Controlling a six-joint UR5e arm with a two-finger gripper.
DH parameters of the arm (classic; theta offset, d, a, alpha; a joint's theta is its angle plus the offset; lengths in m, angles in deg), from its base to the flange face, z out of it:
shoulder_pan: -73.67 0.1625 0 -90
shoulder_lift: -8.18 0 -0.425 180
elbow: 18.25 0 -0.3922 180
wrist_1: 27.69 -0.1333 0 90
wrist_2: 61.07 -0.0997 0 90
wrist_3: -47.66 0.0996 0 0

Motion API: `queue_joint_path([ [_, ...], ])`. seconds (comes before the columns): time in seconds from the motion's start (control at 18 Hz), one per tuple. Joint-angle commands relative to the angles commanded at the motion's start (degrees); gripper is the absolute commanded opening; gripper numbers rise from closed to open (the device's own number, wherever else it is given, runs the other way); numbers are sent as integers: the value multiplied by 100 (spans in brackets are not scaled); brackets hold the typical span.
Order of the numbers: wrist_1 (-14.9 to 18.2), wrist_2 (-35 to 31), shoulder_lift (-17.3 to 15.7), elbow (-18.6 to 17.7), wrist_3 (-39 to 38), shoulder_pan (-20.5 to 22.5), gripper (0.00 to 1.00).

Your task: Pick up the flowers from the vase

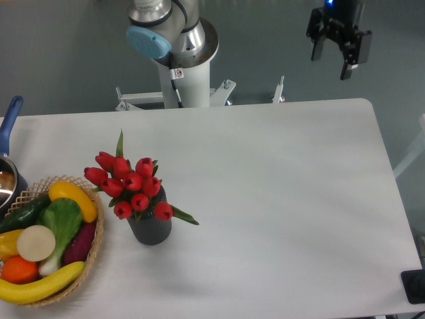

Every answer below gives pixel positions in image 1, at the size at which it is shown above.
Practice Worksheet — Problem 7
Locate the woven wicker basket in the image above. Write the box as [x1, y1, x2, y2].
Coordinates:
[6, 175, 104, 307]

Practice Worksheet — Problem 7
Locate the black device at table edge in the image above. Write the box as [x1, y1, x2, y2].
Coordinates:
[400, 269, 425, 304]

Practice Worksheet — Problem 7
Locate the blue handled saucepan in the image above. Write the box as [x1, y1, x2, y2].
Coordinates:
[1, 96, 27, 220]

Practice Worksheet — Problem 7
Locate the red tulip bouquet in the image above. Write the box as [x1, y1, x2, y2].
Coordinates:
[84, 133, 199, 225]

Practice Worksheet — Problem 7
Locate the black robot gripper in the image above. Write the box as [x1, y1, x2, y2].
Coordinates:
[306, 0, 373, 80]

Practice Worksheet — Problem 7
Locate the green cucumber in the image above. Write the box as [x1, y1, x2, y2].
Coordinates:
[1, 194, 51, 233]

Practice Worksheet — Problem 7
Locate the yellow bell pepper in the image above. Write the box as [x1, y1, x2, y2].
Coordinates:
[0, 229, 23, 261]

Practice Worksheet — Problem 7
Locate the purple sweet potato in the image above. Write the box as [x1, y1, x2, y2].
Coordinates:
[63, 223, 96, 265]

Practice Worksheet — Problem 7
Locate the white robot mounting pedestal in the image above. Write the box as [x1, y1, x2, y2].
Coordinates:
[114, 58, 286, 112]

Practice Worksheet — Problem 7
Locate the orange fruit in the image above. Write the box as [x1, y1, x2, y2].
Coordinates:
[1, 256, 39, 284]

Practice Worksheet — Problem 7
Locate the yellow banana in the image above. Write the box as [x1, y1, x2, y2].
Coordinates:
[1, 261, 85, 304]

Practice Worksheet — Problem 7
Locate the green bok choy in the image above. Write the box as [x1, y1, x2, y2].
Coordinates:
[37, 198, 82, 277]

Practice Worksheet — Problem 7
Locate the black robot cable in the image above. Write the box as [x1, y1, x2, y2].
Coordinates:
[167, 51, 185, 109]

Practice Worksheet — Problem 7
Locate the beige round radish slice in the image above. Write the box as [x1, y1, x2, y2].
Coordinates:
[17, 225, 56, 262]

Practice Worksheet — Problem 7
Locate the dark grey ribbed vase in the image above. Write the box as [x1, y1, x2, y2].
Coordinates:
[127, 203, 172, 245]

